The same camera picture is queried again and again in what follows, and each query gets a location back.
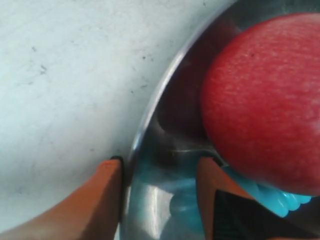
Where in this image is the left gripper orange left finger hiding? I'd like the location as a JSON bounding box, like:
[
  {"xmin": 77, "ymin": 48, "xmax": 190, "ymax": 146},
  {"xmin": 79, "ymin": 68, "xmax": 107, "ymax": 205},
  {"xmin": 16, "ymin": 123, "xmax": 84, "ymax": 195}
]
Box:
[{"xmin": 0, "ymin": 156, "xmax": 124, "ymax": 240}]

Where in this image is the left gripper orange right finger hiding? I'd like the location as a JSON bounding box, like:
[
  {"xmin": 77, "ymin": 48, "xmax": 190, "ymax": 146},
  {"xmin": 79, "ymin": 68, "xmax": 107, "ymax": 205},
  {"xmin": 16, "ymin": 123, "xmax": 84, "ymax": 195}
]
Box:
[{"xmin": 196, "ymin": 157, "xmax": 320, "ymax": 240}]

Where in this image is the round silver metal plate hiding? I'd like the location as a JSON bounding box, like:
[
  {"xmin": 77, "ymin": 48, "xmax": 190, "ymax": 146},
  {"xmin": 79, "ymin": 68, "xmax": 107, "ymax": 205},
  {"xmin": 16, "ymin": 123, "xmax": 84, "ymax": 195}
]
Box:
[{"xmin": 120, "ymin": 0, "xmax": 320, "ymax": 240}]

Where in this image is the turquoise bone toy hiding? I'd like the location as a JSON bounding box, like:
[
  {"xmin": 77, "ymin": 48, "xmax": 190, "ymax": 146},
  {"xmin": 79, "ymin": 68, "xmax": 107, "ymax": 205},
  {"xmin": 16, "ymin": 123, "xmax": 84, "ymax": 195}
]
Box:
[{"xmin": 222, "ymin": 166, "xmax": 313, "ymax": 218}]

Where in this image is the red apple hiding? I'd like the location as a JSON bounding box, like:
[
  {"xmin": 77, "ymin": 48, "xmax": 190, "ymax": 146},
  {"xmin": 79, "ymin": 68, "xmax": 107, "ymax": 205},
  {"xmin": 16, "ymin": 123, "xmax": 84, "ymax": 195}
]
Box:
[{"xmin": 200, "ymin": 13, "xmax": 320, "ymax": 196}]

